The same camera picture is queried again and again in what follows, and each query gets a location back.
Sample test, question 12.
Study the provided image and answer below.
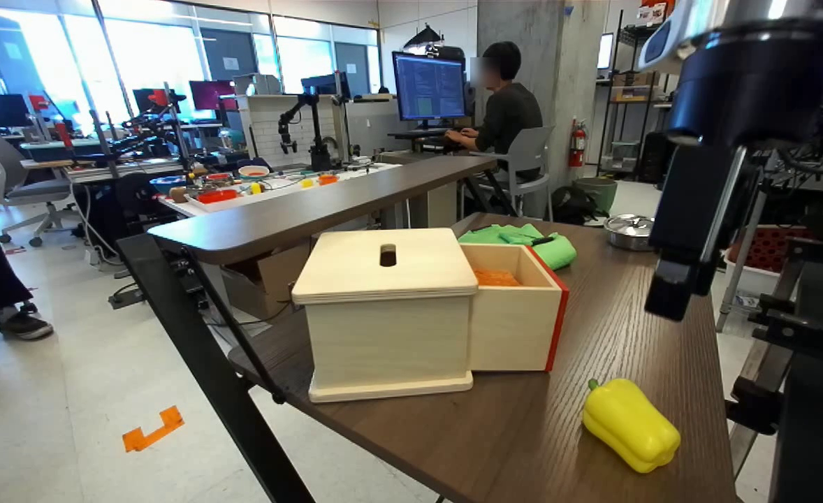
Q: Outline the wooden drawer with red front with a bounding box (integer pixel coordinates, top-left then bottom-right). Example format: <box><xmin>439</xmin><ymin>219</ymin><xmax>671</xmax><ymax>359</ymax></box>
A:
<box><xmin>460</xmin><ymin>242</ymin><xmax>570</xmax><ymax>373</ymax></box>

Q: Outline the yellow toy pepper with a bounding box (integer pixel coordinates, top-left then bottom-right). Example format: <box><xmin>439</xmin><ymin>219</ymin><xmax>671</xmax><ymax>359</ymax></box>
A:
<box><xmin>582</xmin><ymin>378</ymin><xmax>682</xmax><ymax>474</ymax></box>

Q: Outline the wooden chest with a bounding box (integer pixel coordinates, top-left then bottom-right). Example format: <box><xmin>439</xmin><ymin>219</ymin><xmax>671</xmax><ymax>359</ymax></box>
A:
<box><xmin>291</xmin><ymin>228</ymin><xmax>570</xmax><ymax>404</ymax></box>

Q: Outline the black shelf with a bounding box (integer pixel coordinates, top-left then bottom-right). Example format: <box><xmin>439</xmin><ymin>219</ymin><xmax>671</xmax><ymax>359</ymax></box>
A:
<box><xmin>595</xmin><ymin>6</ymin><xmax>672</xmax><ymax>180</ymax></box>

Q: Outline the red basket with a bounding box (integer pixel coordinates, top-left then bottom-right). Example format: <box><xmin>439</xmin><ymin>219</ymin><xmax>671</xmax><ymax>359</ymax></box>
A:
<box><xmin>725</xmin><ymin>224</ymin><xmax>812</xmax><ymax>275</ymax></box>

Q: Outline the green bin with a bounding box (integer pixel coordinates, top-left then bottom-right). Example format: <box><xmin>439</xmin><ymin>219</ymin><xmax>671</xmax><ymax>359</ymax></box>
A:
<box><xmin>574</xmin><ymin>177</ymin><xmax>619</xmax><ymax>217</ymax></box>

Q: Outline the red fire extinguisher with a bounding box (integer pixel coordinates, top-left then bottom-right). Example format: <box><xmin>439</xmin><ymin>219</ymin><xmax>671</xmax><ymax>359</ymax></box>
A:
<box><xmin>568</xmin><ymin>117</ymin><xmax>589</xmax><ymax>168</ymax></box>

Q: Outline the grey stand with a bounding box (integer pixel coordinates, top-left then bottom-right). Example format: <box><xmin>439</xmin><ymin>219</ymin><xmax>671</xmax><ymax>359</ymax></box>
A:
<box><xmin>715</xmin><ymin>187</ymin><xmax>770</xmax><ymax>333</ymax></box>

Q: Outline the metal pot with lid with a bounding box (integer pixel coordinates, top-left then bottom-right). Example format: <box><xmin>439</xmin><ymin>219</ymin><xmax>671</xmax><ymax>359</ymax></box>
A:
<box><xmin>604</xmin><ymin>213</ymin><xmax>657</xmax><ymax>252</ymax></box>

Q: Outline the black backpack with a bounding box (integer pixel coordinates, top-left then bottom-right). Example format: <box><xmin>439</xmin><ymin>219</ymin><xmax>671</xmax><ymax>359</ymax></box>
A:
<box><xmin>551</xmin><ymin>184</ymin><xmax>598</xmax><ymax>226</ymax></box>

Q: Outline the white chair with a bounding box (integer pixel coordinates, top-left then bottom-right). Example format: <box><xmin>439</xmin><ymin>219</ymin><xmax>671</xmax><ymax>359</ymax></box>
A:
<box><xmin>466</xmin><ymin>126</ymin><xmax>556</xmax><ymax>219</ymax></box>

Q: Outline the green cloth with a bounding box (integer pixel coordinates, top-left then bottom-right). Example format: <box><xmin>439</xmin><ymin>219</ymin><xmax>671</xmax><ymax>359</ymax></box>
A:
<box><xmin>458</xmin><ymin>224</ymin><xmax>578</xmax><ymax>272</ymax></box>

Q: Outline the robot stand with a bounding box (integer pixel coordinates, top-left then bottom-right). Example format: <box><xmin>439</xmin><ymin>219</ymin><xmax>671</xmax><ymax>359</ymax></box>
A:
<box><xmin>726</xmin><ymin>234</ymin><xmax>823</xmax><ymax>503</ymax></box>

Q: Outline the orange object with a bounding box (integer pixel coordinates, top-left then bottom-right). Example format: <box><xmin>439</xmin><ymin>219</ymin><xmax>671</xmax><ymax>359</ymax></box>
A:
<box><xmin>474</xmin><ymin>269</ymin><xmax>523</xmax><ymax>288</ymax></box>

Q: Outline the brown desk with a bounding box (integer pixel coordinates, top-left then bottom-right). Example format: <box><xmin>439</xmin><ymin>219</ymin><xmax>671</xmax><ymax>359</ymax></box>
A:
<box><xmin>147</xmin><ymin>154</ymin><xmax>500</xmax><ymax>265</ymax></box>

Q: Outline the white table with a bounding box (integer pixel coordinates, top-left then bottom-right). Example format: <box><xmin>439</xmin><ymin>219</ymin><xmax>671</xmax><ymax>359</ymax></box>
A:
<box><xmin>156</xmin><ymin>161</ymin><xmax>402</xmax><ymax>218</ymax></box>

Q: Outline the cardboard box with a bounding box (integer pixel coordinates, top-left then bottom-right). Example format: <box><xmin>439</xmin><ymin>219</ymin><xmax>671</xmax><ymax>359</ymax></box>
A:
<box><xmin>219</xmin><ymin>241</ymin><xmax>313</xmax><ymax>321</ymax></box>

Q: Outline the red tray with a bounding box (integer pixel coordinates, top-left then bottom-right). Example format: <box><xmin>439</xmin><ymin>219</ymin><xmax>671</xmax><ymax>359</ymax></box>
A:
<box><xmin>194</xmin><ymin>187</ymin><xmax>240</xmax><ymax>205</ymax></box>

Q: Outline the black stand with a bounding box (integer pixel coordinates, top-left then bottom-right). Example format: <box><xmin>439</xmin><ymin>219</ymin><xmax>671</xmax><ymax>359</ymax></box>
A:
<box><xmin>116</xmin><ymin>233</ymin><xmax>316</xmax><ymax>503</ymax></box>

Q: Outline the grey office chair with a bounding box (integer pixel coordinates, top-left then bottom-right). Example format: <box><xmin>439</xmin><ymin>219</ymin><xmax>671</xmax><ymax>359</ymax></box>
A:
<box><xmin>0</xmin><ymin>129</ymin><xmax>82</xmax><ymax>247</ymax></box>

